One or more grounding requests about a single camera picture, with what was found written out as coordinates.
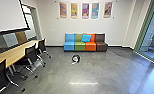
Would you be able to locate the brown wooden door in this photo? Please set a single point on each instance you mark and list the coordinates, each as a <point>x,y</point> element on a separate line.
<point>21,36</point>

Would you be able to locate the green framed glass door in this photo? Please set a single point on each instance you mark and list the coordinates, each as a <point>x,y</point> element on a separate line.
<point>149,33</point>

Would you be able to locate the green sofa seat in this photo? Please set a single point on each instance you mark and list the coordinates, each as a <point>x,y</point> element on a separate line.
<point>79,46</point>

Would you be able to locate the blue sofa seat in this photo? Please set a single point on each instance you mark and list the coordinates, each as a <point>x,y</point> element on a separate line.
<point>69,42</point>

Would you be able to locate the cyan square pillow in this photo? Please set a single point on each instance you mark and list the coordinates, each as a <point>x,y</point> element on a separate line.
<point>86,38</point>

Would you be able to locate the orange sofa seat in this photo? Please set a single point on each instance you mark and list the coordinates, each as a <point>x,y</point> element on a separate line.
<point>91,46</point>

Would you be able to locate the brown sofa seat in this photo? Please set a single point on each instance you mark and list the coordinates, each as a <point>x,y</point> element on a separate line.
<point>101,42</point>

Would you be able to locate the purple poster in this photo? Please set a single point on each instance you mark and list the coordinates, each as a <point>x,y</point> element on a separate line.
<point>85,10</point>

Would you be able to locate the salmon pink poster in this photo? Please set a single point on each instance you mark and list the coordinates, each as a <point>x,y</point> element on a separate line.
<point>63,10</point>

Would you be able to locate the light blue poster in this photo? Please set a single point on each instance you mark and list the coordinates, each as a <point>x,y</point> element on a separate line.
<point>95,10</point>

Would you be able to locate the pink and teal poster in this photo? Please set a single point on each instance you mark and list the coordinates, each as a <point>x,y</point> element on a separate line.
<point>107,9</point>

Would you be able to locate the long wooden table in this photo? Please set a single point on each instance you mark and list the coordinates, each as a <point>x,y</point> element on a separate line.
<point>13,53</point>

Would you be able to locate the white projector screen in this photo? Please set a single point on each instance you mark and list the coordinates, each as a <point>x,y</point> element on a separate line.
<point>8,13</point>

